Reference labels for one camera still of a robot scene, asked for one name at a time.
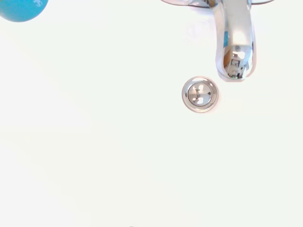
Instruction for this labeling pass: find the white ceramic sink basin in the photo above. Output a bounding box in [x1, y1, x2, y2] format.
[0, 0, 303, 227]

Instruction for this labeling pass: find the chrome sink drain plug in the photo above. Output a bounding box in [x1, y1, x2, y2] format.
[181, 76, 219, 113]

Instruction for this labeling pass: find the chrome faucet spout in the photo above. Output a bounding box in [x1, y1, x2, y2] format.
[160, 0, 275, 82]

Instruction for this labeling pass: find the blue round container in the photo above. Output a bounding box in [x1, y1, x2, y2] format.
[0, 0, 49, 23]

